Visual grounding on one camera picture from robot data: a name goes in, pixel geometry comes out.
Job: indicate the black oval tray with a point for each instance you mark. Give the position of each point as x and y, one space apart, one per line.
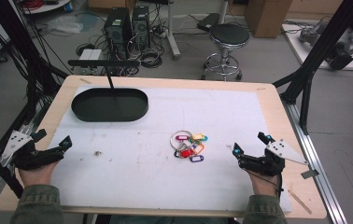
109 107

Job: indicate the bunch of coloured key tags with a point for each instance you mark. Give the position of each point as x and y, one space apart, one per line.
187 152

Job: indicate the person's right hand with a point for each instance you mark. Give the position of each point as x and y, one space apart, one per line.
263 185

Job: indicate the white floor board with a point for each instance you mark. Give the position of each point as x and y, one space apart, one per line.
299 49

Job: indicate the white round table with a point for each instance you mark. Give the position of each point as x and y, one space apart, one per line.
47 6

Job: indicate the small black computer tower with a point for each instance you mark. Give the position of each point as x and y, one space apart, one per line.
141 26

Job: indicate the large black computer tower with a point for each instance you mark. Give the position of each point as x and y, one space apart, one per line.
117 31

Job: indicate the clear plastic bag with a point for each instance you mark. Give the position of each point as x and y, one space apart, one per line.
65 24

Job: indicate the grey machine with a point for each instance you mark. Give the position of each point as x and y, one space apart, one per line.
342 46

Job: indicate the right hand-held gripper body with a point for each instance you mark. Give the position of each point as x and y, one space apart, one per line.
265 165

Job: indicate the strip of brown tape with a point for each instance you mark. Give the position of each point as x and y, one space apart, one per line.
85 81

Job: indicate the person's left hand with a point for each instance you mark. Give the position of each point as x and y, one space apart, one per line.
37 177

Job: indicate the brown cardboard box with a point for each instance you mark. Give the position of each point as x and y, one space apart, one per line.
268 17

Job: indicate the white flat box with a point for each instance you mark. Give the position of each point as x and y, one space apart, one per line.
90 54

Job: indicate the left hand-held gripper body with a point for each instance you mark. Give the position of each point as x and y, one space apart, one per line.
25 158

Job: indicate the white desk leg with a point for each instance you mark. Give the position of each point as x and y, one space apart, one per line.
172 31

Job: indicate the white foam mat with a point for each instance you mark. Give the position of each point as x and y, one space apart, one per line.
152 180

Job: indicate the small grey metal bracket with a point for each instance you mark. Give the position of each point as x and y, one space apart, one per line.
309 174

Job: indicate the black flat case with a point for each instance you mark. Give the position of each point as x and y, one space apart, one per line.
208 21

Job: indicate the black metal frame strut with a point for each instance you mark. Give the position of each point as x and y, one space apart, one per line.
19 46
317 49

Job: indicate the black round stool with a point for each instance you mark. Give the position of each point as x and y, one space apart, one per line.
229 34

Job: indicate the thin wooden stick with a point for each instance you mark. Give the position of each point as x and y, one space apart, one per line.
299 202

